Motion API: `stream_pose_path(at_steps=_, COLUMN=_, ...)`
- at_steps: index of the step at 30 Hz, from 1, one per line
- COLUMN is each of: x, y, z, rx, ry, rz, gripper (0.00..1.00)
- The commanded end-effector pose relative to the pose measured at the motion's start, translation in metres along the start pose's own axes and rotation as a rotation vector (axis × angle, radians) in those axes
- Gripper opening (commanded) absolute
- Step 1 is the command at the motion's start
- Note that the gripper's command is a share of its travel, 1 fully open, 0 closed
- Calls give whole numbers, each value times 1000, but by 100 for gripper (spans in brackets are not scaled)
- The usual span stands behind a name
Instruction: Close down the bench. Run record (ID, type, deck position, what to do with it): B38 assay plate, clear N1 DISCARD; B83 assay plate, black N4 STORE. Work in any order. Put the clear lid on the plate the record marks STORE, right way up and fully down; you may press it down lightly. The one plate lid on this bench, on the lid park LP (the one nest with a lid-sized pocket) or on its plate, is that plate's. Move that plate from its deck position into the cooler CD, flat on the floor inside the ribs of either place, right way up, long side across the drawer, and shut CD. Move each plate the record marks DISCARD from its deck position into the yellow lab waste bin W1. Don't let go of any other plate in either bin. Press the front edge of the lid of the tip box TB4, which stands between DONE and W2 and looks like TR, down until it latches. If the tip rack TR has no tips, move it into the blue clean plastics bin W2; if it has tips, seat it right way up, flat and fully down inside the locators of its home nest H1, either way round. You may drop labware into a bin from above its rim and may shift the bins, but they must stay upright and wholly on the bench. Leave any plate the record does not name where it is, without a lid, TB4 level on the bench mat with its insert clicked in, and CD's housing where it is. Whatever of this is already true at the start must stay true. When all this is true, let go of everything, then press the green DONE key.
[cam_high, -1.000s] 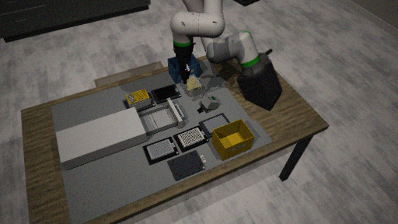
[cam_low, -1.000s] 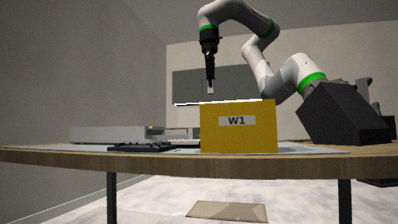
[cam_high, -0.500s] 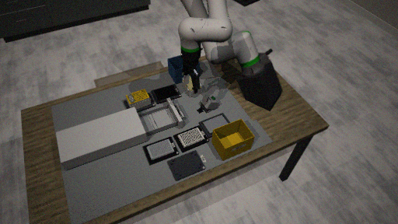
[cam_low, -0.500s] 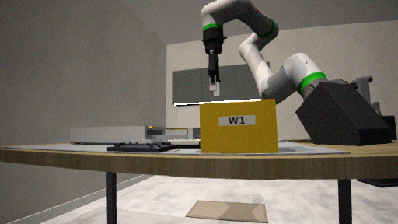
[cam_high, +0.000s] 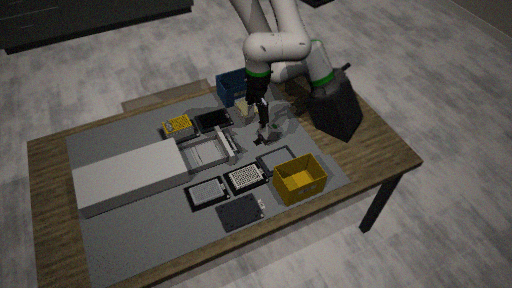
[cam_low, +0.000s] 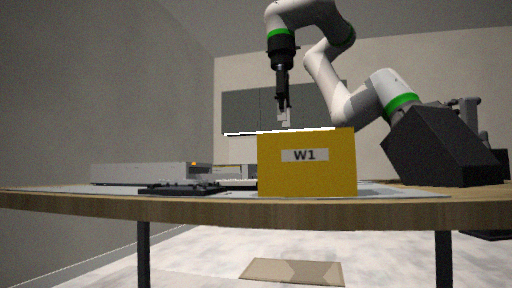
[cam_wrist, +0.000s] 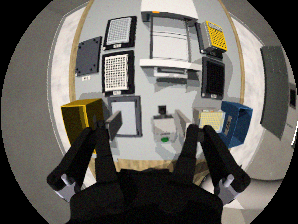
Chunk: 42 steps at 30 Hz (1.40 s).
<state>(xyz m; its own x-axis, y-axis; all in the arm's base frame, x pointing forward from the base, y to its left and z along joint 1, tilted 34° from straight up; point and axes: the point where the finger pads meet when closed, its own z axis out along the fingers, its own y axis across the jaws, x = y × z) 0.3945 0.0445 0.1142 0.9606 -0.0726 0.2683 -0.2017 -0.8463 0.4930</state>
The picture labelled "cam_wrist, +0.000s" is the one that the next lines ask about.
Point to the yellow bin with label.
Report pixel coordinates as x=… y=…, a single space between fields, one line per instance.
x=74 y=118

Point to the dark blue open bin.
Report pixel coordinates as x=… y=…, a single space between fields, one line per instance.
x=232 y=113

